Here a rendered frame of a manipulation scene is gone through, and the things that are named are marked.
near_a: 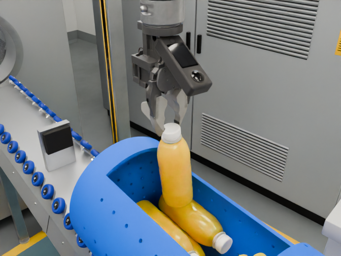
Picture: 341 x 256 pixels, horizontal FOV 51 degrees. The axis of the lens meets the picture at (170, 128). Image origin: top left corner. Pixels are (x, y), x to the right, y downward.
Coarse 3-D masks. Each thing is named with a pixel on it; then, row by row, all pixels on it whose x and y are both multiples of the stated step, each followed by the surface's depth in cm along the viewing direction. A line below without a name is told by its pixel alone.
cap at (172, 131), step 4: (164, 124) 71; (168, 124) 71; (172, 124) 71; (176, 124) 70; (168, 128) 70; (172, 128) 70; (176, 128) 69; (180, 128) 70; (164, 132) 69; (168, 132) 68; (172, 132) 68; (176, 132) 68; (180, 132) 69; (164, 136) 69; (168, 136) 68; (172, 136) 68; (176, 136) 69; (168, 140) 69; (172, 140) 69
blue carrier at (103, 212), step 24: (120, 144) 76; (144, 144) 76; (96, 168) 72; (120, 168) 79; (144, 168) 84; (96, 192) 69; (120, 192) 66; (144, 192) 88; (216, 192) 78; (72, 216) 74; (96, 216) 67; (120, 216) 63; (144, 216) 61; (216, 216) 81; (240, 216) 75; (96, 240) 67; (120, 240) 62; (144, 240) 59; (168, 240) 56; (240, 240) 77; (264, 240) 71; (288, 240) 66
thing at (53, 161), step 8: (64, 120) 115; (40, 128) 111; (48, 128) 111; (56, 128) 112; (64, 128) 112; (40, 136) 109; (48, 136) 109; (56, 136) 111; (64, 136) 113; (40, 144) 113; (48, 144) 110; (56, 144) 112; (64, 144) 114; (72, 144) 116; (48, 152) 112; (56, 152) 115; (64, 152) 118; (72, 152) 120; (48, 160) 115; (56, 160) 117; (64, 160) 119; (72, 160) 121; (48, 168) 116; (56, 168) 118
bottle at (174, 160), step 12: (168, 144) 70; (180, 144) 70; (168, 156) 70; (180, 156) 70; (168, 168) 71; (180, 168) 71; (168, 180) 73; (180, 180) 73; (168, 192) 76; (180, 192) 75; (192, 192) 79; (168, 204) 78; (180, 204) 77
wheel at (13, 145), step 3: (12, 141) 123; (15, 141) 123; (9, 144) 123; (12, 144) 122; (15, 144) 122; (9, 147) 123; (12, 147) 121; (15, 147) 122; (9, 150) 122; (12, 150) 121; (15, 150) 122
